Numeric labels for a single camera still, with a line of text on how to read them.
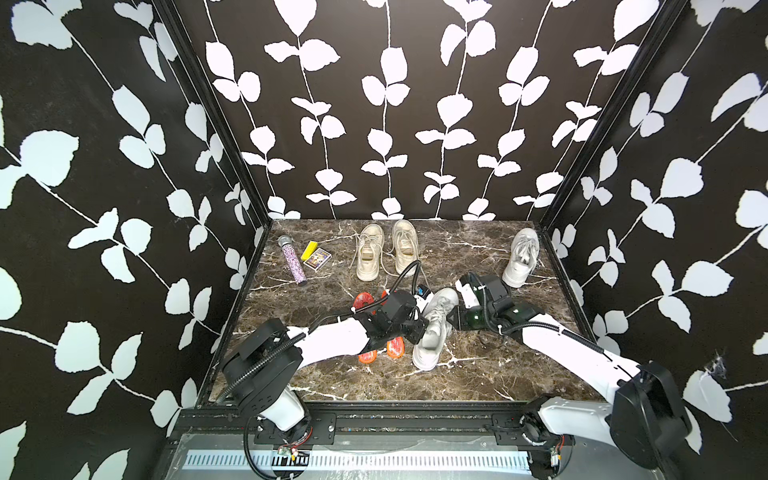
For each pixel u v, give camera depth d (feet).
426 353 2.53
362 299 3.22
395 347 2.88
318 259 3.52
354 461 2.30
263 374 1.42
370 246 3.40
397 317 2.16
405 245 3.52
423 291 2.45
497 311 2.09
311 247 3.66
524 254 3.32
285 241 3.61
